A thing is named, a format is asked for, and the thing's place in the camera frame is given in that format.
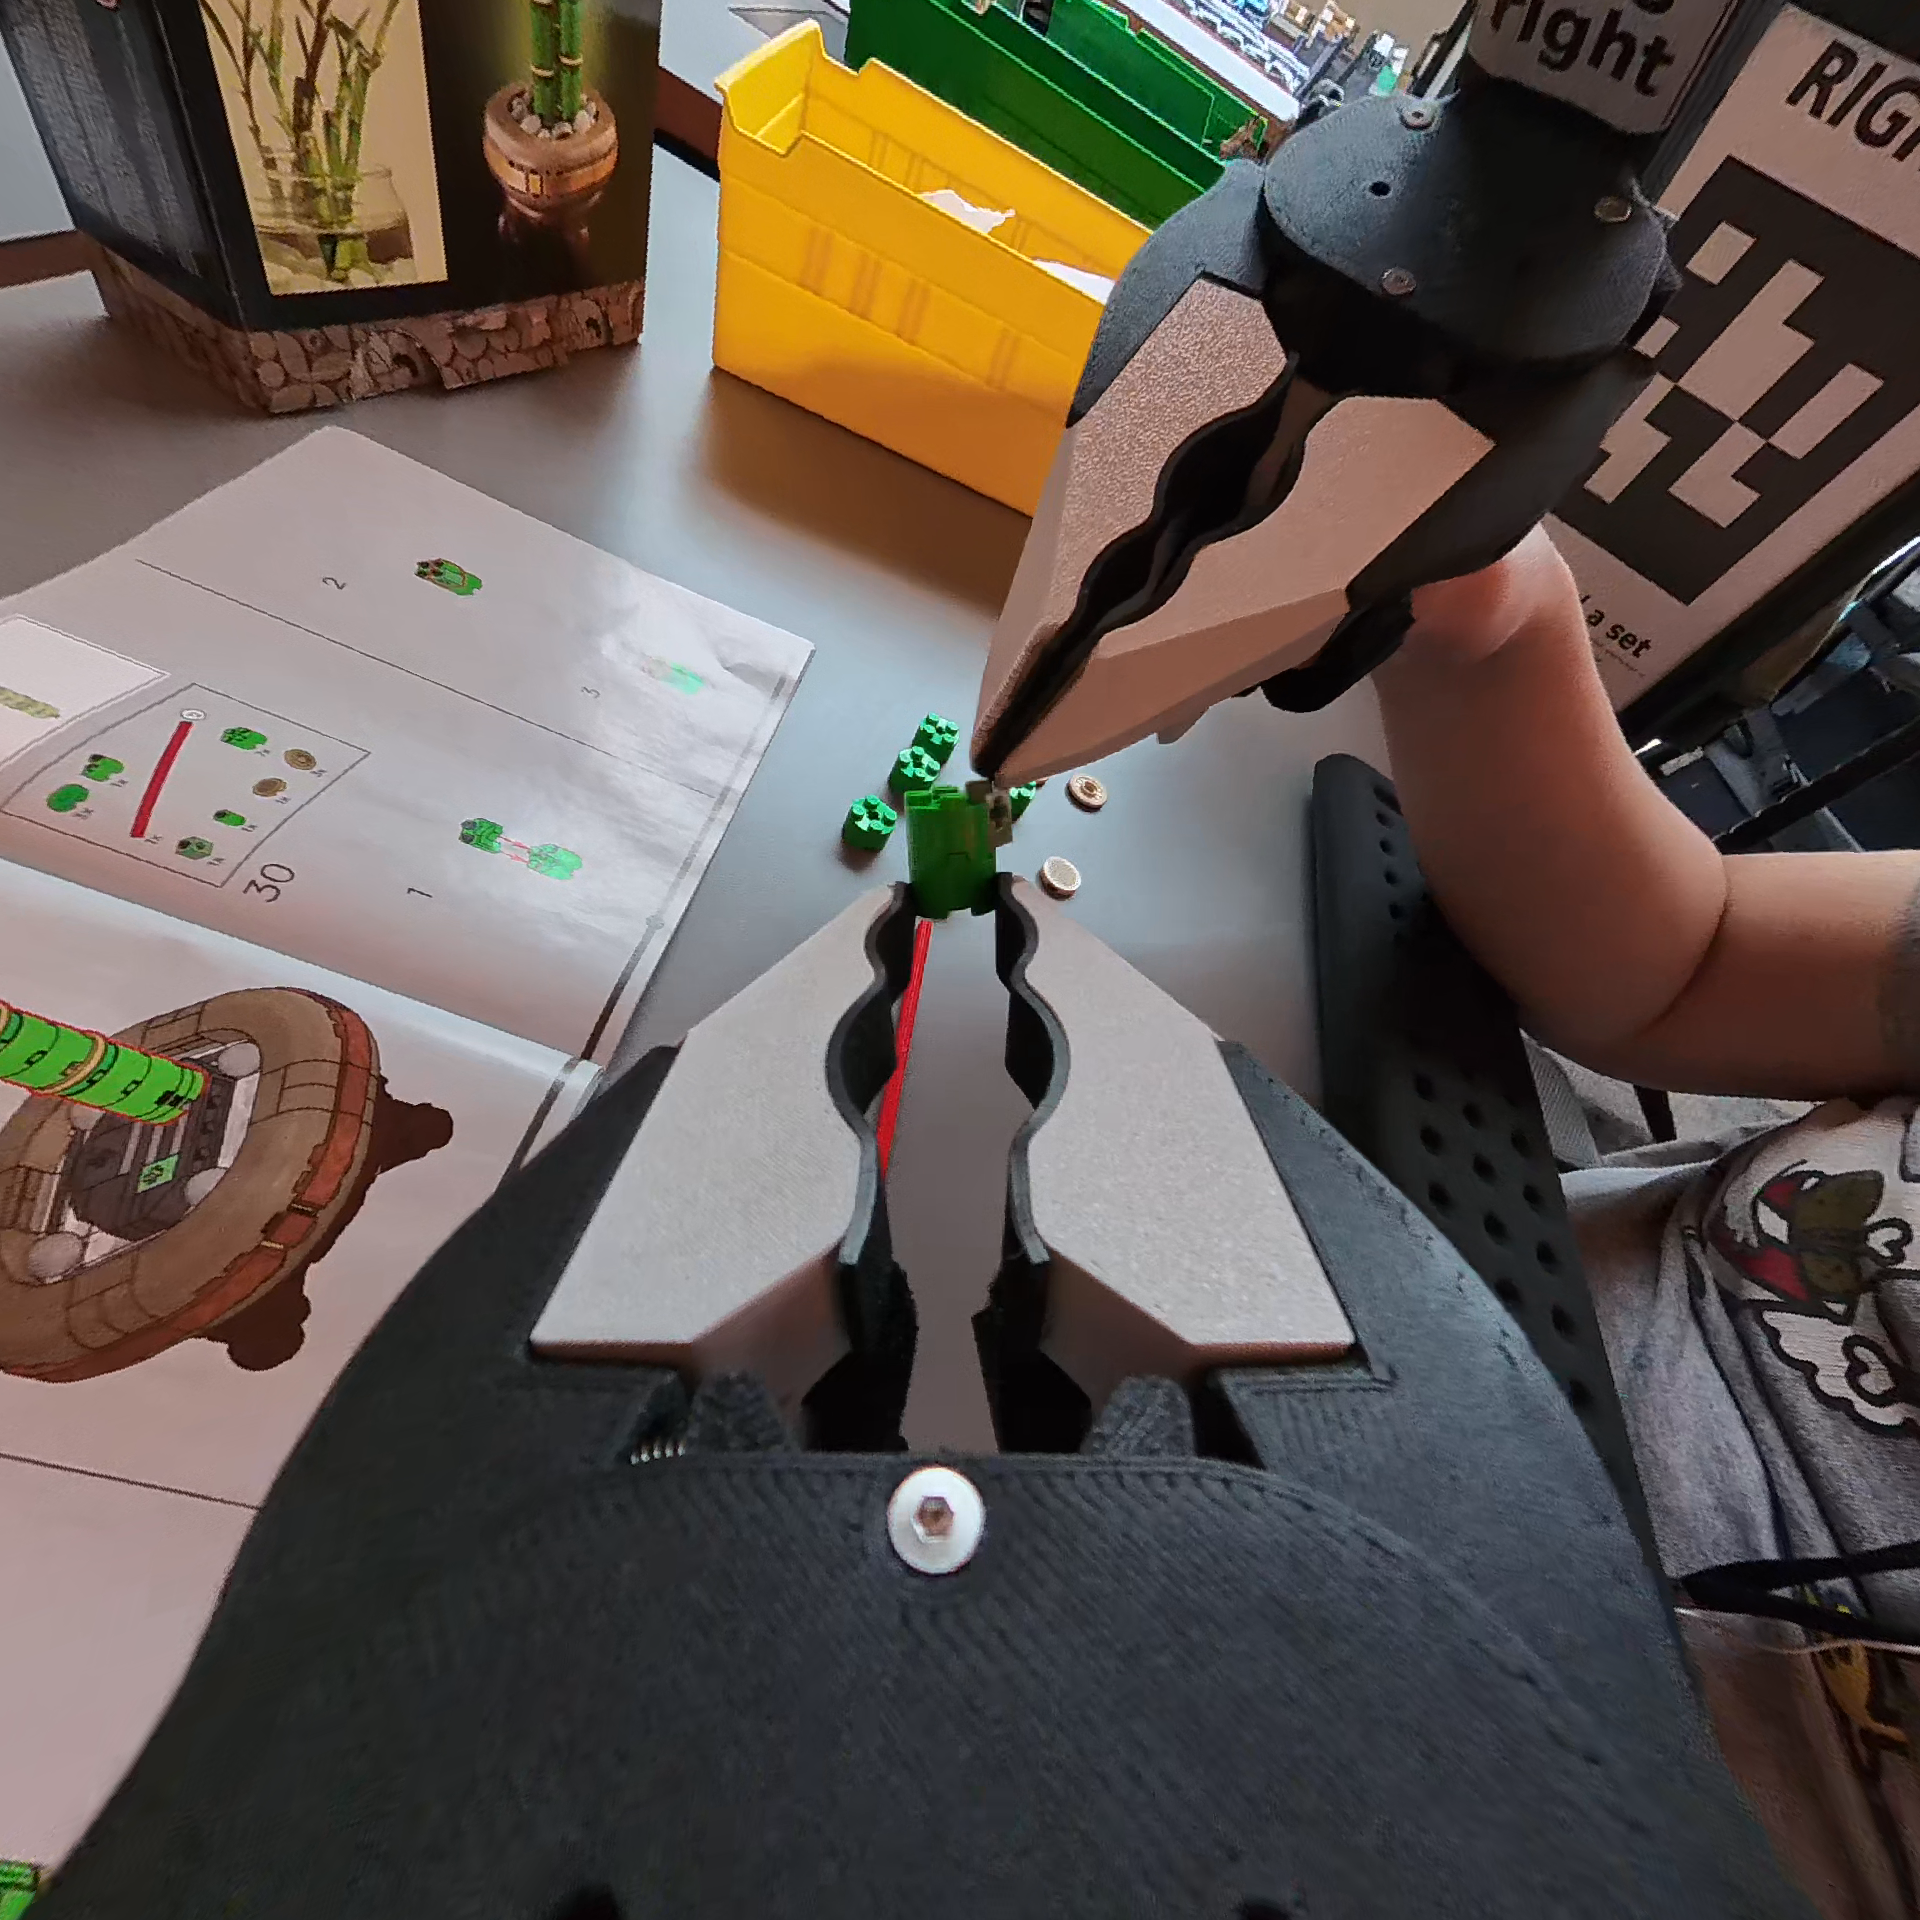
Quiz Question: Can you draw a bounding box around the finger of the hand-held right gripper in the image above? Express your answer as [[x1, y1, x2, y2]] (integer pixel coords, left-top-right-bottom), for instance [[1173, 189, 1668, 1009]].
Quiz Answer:
[[972, 276, 1298, 776], [996, 394, 1497, 789]]

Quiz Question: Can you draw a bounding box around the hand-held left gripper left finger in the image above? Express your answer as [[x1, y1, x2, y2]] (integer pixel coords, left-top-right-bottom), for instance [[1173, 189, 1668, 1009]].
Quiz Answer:
[[529, 883, 915, 1455]]

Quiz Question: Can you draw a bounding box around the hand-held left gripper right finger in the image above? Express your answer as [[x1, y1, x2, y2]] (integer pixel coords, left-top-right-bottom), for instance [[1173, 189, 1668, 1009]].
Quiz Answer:
[[984, 874, 1361, 1455]]

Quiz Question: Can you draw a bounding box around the cluster of green round bricks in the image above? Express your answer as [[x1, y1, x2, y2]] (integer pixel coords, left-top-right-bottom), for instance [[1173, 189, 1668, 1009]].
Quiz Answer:
[[839, 712, 1040, 858]]

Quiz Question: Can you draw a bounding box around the green toy brick stack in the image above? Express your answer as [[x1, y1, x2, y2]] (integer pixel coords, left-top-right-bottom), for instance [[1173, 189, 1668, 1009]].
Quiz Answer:
[[903, 786, 1000, 921]]

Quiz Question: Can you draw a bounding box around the person's right forearm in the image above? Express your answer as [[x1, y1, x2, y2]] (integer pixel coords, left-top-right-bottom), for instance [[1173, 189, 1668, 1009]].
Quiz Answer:
[[1372, 525, 1920, 1104]]

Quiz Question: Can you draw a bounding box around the red toy rod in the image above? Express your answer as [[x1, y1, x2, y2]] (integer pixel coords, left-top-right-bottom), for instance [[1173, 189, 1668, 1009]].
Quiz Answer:
[[879, 919, 935, 1180]]

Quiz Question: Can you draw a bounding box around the yellow plastic bin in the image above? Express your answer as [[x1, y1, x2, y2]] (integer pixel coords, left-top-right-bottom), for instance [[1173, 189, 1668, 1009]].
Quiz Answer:
[[711, 23, 1156, 515]]

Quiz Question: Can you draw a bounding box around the black perforated chair back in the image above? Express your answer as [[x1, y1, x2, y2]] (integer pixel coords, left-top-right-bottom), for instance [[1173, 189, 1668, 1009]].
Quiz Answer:
[[1311, 754, 1683, 1615]]

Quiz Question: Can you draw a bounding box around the black framed marker sign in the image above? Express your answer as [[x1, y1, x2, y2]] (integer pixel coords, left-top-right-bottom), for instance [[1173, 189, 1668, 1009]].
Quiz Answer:
[[1545, 0, 1920, 712]]

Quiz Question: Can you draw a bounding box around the green plastic bin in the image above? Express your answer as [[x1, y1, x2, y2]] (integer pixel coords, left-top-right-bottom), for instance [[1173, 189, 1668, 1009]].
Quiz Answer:
[[843, 0, 1279, 231]]

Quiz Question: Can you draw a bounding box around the building instruction booklet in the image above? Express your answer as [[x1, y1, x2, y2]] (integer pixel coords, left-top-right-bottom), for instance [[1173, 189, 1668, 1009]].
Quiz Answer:
[[0, 428, 816, 1900]]

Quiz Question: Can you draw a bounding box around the grey printed t-shirt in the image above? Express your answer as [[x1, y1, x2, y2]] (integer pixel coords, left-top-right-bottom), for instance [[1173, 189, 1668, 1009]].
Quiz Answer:
[[1530, 1043, 1920, 1920]]

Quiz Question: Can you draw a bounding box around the black toy set box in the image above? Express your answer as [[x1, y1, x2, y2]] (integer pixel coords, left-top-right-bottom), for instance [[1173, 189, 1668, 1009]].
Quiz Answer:
[[0, 0, 666, 417]]

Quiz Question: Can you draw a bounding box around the black lanyard strap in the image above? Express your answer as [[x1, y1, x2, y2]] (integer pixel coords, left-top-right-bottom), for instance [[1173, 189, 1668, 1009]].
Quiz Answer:
[[1677, 1544, 1920, 1643]]

